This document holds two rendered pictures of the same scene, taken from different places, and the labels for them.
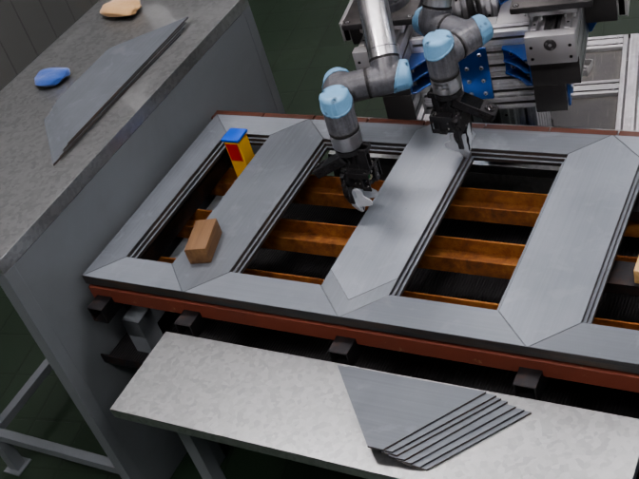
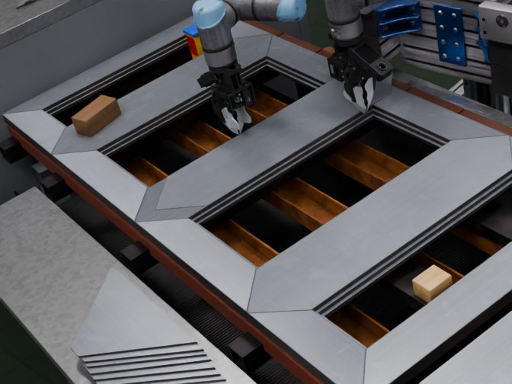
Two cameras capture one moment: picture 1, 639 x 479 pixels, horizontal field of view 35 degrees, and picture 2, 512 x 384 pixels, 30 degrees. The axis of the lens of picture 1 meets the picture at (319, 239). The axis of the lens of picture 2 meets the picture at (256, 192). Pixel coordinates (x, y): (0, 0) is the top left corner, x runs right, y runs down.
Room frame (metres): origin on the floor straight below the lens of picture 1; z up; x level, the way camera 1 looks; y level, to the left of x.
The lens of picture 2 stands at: (0.20, -0.98, 2.09)
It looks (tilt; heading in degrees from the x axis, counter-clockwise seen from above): 35 degrees down; 24
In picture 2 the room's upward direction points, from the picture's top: 15 degrees counter-clockwise
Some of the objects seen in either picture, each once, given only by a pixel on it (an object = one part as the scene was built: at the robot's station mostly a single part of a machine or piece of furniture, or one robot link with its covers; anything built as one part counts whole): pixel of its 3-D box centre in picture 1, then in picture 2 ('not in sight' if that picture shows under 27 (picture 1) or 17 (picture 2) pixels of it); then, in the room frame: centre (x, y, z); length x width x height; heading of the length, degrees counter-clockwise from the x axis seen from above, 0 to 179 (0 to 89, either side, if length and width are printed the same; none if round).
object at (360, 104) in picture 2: (455, 145); (352, 97); (2.13, -0.41, 0.88); 0.06 x 0.03 x 0.09; 52
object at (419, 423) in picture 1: (415, 421); (127, 343); (1.40, -0.07, 0.77); 0.45 x 0.20 x 0.04; 52
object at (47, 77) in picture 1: (50, 77); not in sight; (2.92, 0.63, 1.07); 0.12 x 0.10 x 0.03; 59
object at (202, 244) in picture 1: (203, 240); (96, 115); (2.11, 0.29, 0.87); 0.12 x 0.06 x 0.05; 158
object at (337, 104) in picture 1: (338, 110); (212, 23); (2.05, -0.14, 1.15); 0.09 x 0.08 x 0.11; 169
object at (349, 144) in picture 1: (346, 137); (221, 52); (2.05, -0.14, 1.07); 0.08 x 0.08 x 0.05
